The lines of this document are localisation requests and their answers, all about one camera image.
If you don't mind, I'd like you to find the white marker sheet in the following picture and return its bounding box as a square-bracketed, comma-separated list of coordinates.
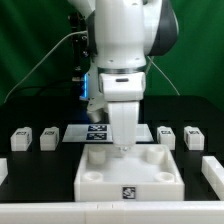
[63, 124, 153, 143]

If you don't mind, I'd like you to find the black camera on stand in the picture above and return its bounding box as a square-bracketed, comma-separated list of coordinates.
[68, 12, 89, 101]

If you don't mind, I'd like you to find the white left obstacle block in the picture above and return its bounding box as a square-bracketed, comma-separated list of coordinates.
[0, 158, 8, 186]

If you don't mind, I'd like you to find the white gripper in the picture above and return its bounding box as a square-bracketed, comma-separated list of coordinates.
[100, 72, 146, 151]

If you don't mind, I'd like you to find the white square tabletop tray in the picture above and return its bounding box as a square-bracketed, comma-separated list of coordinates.
[74, 144, 185, 202]

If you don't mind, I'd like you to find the white obstacle block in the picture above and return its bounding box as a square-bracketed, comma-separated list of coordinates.
[201, 156, 224, 201]
[0, 158, 8, 186]

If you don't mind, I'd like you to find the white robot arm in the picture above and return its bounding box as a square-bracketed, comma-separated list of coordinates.
[67, 0, 179, 150]

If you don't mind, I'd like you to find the black cable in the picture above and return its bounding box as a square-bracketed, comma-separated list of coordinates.
[6, 79, 81, 101]

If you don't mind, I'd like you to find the white right obstacle block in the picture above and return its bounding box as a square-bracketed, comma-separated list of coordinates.
[201, 156, 224, 201]

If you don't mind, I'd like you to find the white cable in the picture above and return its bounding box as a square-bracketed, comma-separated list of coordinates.
[3, 30, 90, 105]

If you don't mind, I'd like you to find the white front rail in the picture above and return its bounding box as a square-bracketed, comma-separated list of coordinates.
[0, 201, 224, 224]

